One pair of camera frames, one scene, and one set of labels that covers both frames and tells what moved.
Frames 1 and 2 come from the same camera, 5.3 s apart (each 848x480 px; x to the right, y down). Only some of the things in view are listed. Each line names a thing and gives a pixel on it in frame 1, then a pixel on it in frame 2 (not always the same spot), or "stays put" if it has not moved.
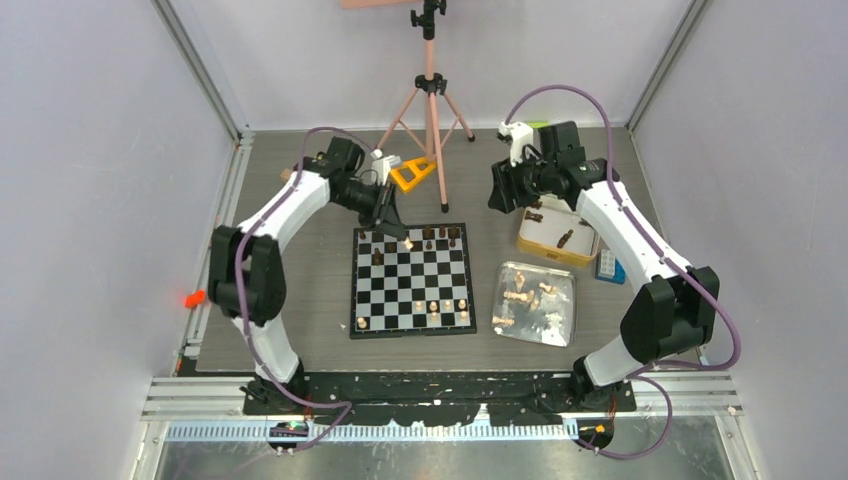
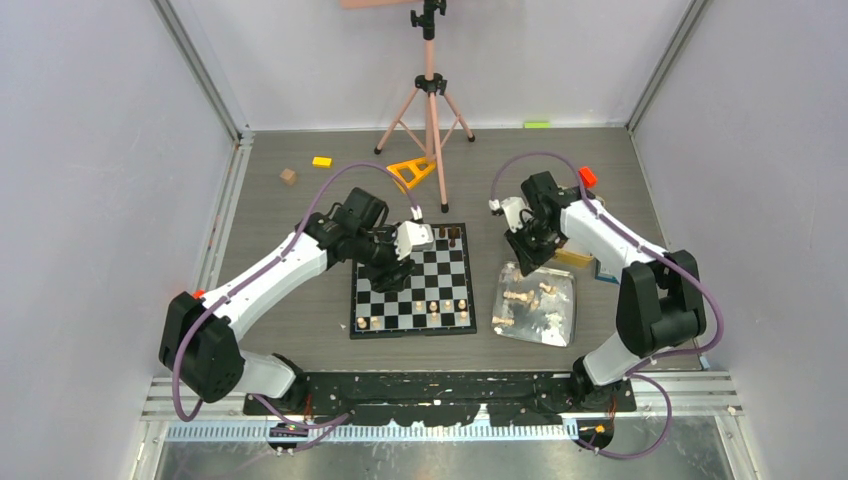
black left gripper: x=385 y=213 to x=383 y=278
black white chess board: x=411 y=286 stays put
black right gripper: x=504 y=191 to x=528 y=260
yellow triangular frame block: x=407 y=174 stays put
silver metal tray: x=535 y=303 stays put
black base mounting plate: x=445 y=398 stays put
